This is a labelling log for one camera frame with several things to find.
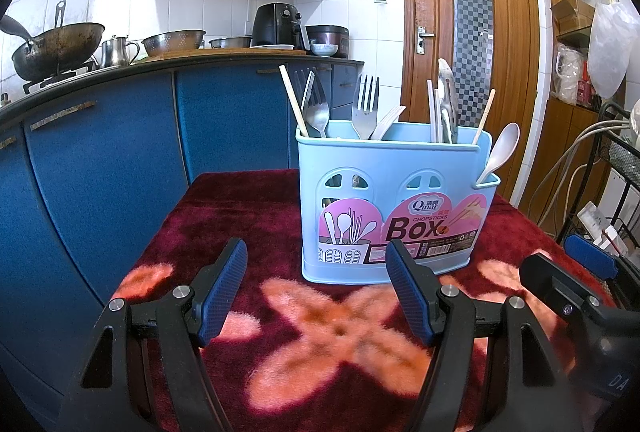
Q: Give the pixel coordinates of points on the white power strip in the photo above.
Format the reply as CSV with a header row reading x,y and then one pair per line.
x,y
600,224

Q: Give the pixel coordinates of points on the white plastic bag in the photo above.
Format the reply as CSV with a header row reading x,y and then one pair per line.
x,y
610,47

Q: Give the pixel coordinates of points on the gas stove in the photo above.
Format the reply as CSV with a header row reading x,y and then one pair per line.
x,y
55,80

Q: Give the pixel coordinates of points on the white bowl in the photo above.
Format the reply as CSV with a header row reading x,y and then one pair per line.
x,y
324,50

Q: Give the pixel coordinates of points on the black air fryer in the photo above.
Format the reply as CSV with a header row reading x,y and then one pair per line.
x,y
275,25

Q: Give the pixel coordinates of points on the steel kettle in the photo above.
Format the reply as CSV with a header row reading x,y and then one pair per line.
x,y
116,52

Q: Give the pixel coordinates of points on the wooden chopstick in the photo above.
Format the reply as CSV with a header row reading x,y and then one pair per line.
x,y
485,115
292,100

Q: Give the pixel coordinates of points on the white bags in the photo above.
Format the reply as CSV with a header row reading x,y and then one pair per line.
x,y
635,117

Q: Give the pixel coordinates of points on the wooden shelf unit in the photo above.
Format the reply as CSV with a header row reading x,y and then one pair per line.
x,y
555,137

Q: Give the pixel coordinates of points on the dark wok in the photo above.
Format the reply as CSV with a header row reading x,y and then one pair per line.
x,y
60,50

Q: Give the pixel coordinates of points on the cardboard box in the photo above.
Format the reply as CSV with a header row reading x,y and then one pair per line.
x,y
567,17

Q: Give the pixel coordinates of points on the clear plastic bag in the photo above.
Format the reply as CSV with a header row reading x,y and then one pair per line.
x,y
567,75

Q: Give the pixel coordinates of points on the wooden door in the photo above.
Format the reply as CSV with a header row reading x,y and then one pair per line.
x,y
425,122

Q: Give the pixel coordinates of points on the white spoon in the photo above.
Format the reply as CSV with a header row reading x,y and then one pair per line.
x,y
505,140

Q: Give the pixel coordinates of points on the red packet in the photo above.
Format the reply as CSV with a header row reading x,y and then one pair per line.
x,y
584,92

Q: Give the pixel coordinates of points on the white fork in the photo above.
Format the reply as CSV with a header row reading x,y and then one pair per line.
x,y
387,122

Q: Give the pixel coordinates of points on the white tray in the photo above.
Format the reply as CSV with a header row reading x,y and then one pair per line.
x,y
272,47

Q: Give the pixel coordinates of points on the steel pan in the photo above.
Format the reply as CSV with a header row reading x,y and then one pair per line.
x,y
230,42

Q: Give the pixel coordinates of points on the steel colander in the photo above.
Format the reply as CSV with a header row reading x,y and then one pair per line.
x,y
172,42

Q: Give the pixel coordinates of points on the red floral plush table cloth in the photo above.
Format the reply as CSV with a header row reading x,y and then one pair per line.
x,y
240,222

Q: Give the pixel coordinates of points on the dark rice cooker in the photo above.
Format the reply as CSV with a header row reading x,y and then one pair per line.
x,y
332,35

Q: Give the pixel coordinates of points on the light blue utensil holder box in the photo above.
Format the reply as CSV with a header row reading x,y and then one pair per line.
x,y
350,152

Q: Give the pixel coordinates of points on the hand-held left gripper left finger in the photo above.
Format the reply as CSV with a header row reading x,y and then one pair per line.
x,y
222,292

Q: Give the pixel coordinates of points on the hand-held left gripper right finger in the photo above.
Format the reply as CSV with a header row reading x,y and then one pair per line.
x,y
407,292

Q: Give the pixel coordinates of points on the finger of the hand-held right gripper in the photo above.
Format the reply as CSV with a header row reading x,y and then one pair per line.
x,y
555,287
590,257

